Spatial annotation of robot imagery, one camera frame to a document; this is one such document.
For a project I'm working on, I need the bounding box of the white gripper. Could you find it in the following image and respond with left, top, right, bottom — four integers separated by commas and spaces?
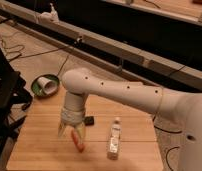
58, 107, 85, 143

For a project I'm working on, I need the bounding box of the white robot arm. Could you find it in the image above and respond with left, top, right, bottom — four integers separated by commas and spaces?
59, 68, 202, 171

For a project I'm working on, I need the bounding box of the black rectangular block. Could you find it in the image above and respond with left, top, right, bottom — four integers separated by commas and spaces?
84, 116, 95, 126

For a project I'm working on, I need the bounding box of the clear plastic bottle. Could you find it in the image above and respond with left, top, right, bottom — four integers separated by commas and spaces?
107, 117, 121, 160

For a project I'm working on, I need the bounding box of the white paper cup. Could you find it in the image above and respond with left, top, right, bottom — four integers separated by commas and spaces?
37, 77, 57, 95

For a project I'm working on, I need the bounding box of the green bowl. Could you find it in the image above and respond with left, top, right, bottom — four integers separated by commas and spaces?
31, 74, 60, 98

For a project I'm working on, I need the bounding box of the black chair frame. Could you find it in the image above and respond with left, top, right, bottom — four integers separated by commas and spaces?
0, 36, 34, 168

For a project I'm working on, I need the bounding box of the black floor cable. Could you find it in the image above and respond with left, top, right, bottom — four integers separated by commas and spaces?
154, 125, 182, 168

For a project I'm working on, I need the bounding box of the grey metal rail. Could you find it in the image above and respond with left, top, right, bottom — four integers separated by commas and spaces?
0, 0, 202, 92

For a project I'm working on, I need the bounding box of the white object on rail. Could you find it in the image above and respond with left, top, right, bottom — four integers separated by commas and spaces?
39, 4, 59, 23

